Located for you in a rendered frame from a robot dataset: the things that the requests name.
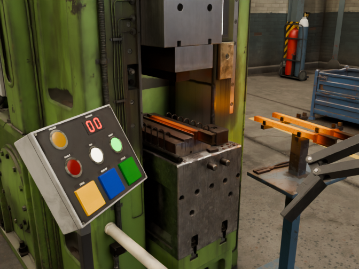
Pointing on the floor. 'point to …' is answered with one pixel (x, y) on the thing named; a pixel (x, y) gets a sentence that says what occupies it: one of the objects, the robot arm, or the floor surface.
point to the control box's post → (85, 247)
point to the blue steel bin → (336, 94)
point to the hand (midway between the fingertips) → (330, 250)
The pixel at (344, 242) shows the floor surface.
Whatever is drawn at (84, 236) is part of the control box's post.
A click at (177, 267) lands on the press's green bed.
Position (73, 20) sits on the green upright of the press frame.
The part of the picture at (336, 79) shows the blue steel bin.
